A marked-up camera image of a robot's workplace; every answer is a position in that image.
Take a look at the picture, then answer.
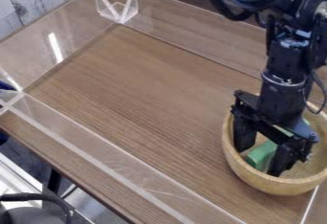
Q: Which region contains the black cable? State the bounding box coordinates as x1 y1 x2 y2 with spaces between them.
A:
0 191 74 224

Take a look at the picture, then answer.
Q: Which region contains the clear acrylic enclosure wall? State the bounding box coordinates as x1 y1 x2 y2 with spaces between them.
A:
0 0 313 224

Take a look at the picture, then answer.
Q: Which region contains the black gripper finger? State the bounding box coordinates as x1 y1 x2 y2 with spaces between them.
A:
233 116 256 152
266 141 304 177

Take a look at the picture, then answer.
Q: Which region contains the green wooden block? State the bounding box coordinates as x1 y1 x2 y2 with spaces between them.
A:
244 117 313 173

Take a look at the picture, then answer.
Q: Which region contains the clear acrylic corner bracket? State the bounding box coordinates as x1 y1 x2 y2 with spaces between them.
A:
94 0 137 24

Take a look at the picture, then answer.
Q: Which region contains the brown wooden bowl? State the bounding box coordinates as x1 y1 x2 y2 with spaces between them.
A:
221 111 327 196

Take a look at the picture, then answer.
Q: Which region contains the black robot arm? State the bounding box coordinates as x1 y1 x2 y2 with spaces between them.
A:
209 0 327 176

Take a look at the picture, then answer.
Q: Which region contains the black metal table leg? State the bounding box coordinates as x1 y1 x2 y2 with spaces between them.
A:
46 169 62 194

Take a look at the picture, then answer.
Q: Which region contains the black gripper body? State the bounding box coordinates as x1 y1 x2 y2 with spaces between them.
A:
228 71 320 164

